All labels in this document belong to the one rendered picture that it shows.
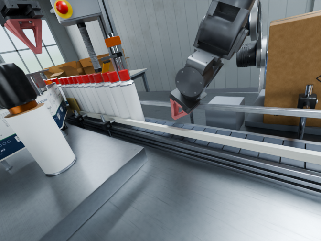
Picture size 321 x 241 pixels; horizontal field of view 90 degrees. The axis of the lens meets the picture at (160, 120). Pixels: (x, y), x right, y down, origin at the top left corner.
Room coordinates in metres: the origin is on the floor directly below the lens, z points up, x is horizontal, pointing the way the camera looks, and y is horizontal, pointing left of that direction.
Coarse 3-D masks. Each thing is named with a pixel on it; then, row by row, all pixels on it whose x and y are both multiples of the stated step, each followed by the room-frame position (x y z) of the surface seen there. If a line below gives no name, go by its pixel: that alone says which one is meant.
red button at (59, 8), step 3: (57, 3) 0.72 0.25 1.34; (60, 3) 0.72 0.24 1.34; (63, 3) 0.72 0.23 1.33; (57, 6) 0.72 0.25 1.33; (60, 6) 0.72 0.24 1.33; (63, 6) 0.72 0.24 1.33; (66, 6) 0.73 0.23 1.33; (57, 9) 0.72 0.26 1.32; (60, 9) 0.72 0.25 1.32; (63, 9) 0.72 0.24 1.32; (66, 9) 0.73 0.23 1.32; (60, 12) 0.72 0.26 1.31; (63, 12) 0.72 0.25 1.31; (66, 12) 0.73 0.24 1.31
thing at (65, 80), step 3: (63, 78) 0.88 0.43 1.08; (66, 78) 0.88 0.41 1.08; (66, 81) 0.88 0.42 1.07; (66, 84) 0.88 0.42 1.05; (69, 84) 0.88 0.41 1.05; (66, 87) 0.87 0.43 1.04; (66, 90) 0.87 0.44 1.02; (69, 90) 0.87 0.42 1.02; (69, 93) 0.87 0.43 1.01; (69, 96) 0.87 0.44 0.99; (72, 96) 0.87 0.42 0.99; (78, 114) 0.87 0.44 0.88
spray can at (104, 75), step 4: (104, 72) 0.66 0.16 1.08; (108, 72) 0.64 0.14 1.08; (104, 76) 0.63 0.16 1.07; (104, 80) 0.64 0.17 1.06; (108, 80) 0.63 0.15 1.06; (104, 84) 0.64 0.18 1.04; (108, 84) 0.63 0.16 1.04; (108, 88) 0.62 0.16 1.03; (108, 92) 0.62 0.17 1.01; (108, 96) 0.63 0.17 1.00; (112, 96) 0.62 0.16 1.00; (112, 100) 0.62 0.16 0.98; (112, 104) 0.63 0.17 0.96; (112, 108) 0.63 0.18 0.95; (116, 108) 0.62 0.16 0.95; (116, 112) 0.62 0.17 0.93; (116, 116) 0.63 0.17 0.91
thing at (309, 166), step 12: (96, 120) 0.71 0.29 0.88; (156, 120) 0.56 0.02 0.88; (156, 132) 0.47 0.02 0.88; (216, 132) 0.39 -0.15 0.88; (228, 132) 0.37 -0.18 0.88; (204, 144) 0.34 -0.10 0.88; (216, 144) 0.33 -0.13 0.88; (288, 144) 0.27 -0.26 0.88; (300, 144) 0.26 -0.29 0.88; (312, 144) 0.25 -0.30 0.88; (252, 156) 0.26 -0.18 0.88; (264, 156) 0.25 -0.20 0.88; (276, 156) 0.25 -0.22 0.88; (312, 168) 0.20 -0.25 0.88
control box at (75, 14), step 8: (56, 0) 0.75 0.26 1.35; (64, 0) 0.75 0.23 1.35; (72, 0) 0.76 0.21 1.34; (80, 0) 0.76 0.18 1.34; (88, 0) 0.77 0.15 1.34; (96, 0) 0.77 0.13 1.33; (72, 8) 0.76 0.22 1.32; (80, 8) 0.76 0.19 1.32; (88, 8) 0.77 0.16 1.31; (96, 8) 0.77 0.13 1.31; (56, 16) 0.75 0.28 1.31; (64, 16) 0.75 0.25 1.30; (72, 16) 0.75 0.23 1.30; (80, 16) 0.76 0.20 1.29; (88, 16) 0.77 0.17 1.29; (96, 16) 0.79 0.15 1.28; (64, 24) 0.79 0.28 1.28; (72, 24) 0.83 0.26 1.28
